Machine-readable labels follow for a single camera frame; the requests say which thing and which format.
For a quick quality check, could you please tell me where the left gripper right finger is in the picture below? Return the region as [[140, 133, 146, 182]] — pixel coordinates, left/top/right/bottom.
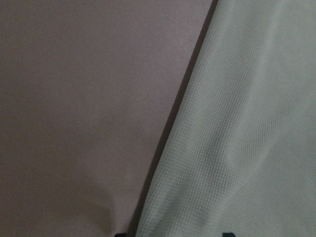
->
[[222, 232, 235, 237]]

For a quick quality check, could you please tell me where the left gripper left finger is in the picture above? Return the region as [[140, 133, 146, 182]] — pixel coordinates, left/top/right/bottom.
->
[[115, 233, 127, 237]]

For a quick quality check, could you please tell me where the olive green t-shirt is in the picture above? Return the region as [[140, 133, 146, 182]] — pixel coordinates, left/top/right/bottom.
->
[[136, 0, 316, 237]]

